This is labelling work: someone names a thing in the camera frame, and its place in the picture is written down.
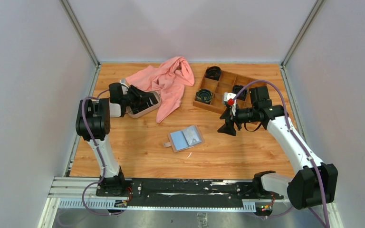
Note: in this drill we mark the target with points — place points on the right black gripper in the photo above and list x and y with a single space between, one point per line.
228 128

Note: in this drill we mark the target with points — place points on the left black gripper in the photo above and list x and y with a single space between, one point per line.
134 91

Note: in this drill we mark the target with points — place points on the beige oval card tray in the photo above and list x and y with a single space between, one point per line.
130 111

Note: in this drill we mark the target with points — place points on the pink card holder wallet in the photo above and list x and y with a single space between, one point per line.
177 142

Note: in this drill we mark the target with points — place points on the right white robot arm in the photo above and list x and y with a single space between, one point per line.
315 181

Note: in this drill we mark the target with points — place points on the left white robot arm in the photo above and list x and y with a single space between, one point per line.
93 125

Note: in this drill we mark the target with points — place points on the white VIP card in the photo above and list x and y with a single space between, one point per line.
192 136

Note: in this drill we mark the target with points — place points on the pink cloth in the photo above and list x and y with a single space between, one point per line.
169 80

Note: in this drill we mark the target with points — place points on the wooden divided tray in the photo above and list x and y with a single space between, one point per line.
228 82

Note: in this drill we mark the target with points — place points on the rolled belt front left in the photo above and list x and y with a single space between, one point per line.
204 96

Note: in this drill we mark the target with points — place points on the rolled belt back left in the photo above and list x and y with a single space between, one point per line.
213 72

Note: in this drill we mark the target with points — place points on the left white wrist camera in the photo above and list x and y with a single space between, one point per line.
124 86

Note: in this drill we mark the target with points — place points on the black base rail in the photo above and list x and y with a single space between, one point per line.
188 194

